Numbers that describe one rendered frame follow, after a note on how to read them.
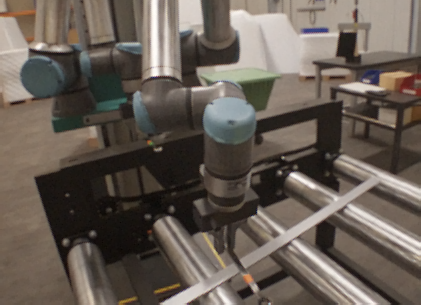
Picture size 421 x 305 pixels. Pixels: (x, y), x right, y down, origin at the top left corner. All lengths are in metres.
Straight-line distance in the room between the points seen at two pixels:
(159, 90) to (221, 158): 0.20
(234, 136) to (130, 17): 1.14
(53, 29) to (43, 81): 0.17
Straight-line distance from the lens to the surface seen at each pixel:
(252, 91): 3.83
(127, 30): 1.61
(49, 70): 1.18
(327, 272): 0.97
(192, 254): 1.03
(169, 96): 0.68
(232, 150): 0.56
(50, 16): 1.20
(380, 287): 1.80
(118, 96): 1.54
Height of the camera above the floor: 1.57
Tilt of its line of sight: 20 degrees down
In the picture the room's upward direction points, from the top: 5 degrees counter-clockwise
